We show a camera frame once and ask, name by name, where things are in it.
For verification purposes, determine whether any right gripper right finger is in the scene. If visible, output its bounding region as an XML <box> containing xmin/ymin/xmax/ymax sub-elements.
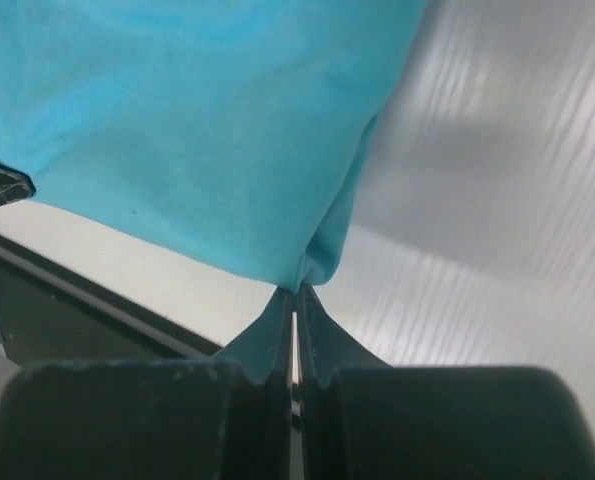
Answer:
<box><xmin>296</xmin><ymin>285</ymin><xmax>595</xmax><ymax>479</ymax></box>

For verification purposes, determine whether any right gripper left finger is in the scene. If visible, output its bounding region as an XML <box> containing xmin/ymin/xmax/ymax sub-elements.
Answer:
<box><xmin>0</xmin><ymin>290</ymin><xmax>292</xmax><ymax>479</ymax></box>

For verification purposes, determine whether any light blue t shirt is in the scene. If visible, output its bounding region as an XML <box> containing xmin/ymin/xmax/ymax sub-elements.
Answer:
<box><xmin>0</xmin><ymin>1</ymin><xmax>426</xmax><ymax>291</ymax></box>

